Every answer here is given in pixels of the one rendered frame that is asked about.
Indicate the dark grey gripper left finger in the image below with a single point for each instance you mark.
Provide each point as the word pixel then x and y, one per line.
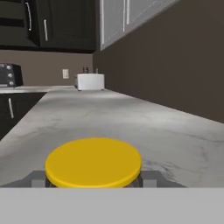
pixel 36 178

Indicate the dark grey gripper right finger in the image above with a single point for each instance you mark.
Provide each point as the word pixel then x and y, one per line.
pixel 151 178

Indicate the yellow-lidded jar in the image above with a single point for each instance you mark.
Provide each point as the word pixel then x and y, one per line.
pixel 93 162

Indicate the dark base cabinet run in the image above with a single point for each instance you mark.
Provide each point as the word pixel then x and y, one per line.
pixel 14 112

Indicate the black toaster oven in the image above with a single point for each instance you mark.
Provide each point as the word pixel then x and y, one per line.
pixel 10 75

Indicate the white wall outlet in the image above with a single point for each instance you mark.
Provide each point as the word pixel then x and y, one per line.
pixel 65 73

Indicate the dark wall cabinet run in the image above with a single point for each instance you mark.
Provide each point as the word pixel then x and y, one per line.
pixel 48 24

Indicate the grey wall cabinet run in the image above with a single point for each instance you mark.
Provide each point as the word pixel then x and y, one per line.
pixel 125 17

